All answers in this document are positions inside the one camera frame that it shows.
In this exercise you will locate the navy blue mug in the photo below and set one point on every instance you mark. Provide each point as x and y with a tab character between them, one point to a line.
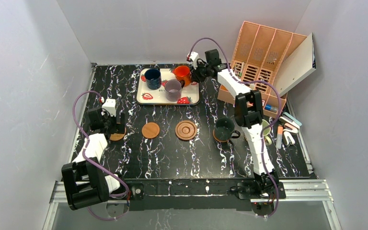
153	79

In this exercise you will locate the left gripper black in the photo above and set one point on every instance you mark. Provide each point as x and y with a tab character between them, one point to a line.
115	123

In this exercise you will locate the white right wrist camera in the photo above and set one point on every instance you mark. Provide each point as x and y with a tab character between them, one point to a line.
192	58

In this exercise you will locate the orange round coaster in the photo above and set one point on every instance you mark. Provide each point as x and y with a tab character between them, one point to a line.
218	140

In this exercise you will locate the dark green mug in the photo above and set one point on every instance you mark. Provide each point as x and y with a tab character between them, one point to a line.
225	129

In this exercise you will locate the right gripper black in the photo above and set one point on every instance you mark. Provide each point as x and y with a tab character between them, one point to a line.
198	73

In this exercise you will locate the aluminium front rail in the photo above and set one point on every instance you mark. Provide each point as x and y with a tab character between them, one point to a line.
202	204

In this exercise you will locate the teal pink stationery stack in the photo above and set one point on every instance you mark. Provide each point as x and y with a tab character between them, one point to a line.
287	118

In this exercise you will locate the orange mug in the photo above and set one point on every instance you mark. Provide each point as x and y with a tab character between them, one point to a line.
183	73

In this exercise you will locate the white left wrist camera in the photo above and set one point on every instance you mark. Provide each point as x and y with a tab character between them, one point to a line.
110	106

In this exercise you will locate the white binder folder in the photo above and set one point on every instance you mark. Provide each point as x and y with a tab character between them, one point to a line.
298	63

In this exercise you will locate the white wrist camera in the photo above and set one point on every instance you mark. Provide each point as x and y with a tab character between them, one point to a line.
192	58
110	106

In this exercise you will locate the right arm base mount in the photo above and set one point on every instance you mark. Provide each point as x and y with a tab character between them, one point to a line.
263	193

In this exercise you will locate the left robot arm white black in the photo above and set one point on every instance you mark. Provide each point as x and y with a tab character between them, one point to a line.
85	181

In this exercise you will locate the dark ringed wooden coaster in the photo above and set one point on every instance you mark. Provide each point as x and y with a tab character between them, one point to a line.
186	130

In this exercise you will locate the pink desk file organizer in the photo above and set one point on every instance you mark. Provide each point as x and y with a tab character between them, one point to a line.
258	54

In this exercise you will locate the lilac mug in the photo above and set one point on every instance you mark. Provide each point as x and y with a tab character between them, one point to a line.
173	89

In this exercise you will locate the cork coaster far left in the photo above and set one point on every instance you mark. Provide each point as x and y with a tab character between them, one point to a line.
118	137

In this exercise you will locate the blue small bottle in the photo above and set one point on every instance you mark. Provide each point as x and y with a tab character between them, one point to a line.
271	108

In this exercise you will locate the light green mug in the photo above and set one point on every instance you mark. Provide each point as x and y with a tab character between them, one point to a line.
266	132

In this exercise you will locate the white stapler tool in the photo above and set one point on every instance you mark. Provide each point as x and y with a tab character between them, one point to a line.
288	138

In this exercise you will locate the white strawberry tray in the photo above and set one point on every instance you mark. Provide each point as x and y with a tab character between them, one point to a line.
190	94

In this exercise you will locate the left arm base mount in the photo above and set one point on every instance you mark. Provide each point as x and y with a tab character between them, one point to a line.
118	207

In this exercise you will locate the smooth wooden coaster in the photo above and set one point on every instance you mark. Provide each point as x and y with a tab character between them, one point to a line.
150	130

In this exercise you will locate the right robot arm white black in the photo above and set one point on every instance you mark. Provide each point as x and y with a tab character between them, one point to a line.
248	112

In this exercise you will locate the white marker pen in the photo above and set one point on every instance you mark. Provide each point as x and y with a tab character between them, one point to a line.
279	137

